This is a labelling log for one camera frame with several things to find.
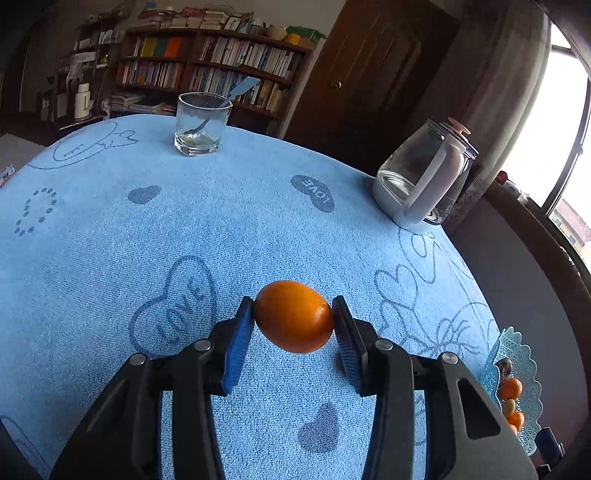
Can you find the wooden bookshelf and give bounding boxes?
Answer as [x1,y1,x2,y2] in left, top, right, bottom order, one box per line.
[115,23,317,125]

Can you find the green box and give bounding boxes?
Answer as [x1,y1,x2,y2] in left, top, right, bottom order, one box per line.
[286,27,326,43]

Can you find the clear drinking glass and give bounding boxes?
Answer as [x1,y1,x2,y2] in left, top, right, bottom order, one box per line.
[174,92,232,157]

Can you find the small orange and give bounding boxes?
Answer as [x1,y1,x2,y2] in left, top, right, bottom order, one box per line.
[498,377,523,400]

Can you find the stacks of books atop shelf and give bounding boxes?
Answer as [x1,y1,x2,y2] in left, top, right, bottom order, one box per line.
[139,4,259,31]

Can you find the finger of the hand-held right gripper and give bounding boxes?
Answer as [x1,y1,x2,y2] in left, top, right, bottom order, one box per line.
[536,427,565,467]

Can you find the blue plastic spoon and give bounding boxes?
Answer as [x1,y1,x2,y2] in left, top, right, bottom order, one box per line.
[187,78,262,139]

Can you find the wooden window sill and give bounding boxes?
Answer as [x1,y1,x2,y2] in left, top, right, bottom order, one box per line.
[480,180,591,296]

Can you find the window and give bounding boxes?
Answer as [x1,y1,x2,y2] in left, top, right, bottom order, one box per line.
[501,14,591,245]

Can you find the light blue plastic lattice basket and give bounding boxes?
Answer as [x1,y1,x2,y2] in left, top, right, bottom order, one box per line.
[478,326,546,457]

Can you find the dark open rack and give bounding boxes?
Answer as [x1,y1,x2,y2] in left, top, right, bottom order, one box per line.
[39,21,123,125]

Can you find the rows of shelved books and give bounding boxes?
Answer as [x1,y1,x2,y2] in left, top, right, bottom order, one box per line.
[121,34,301,112]

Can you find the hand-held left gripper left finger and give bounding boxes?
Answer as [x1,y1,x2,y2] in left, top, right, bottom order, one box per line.
[48,296,256,480]

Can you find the glass electric kettle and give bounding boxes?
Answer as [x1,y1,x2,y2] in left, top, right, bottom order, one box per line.
[372,117,479,233]

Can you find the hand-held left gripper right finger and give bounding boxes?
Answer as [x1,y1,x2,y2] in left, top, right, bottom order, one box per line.
[331,295,539,480]

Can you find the patterned curtain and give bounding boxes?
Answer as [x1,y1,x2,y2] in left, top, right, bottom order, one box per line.
[443,0,552,236]

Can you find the white bottle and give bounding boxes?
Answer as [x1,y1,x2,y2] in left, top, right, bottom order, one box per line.
[75,83,92,120]

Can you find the stack of magazines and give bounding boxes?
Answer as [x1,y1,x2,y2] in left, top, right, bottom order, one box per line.
[104,92,178,116]

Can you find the dark wooden door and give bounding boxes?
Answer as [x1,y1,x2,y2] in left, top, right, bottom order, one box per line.
[284,0,462,176]

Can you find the blue printed towel cloth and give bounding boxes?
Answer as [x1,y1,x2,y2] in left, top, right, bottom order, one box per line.
[0,113,509,480]

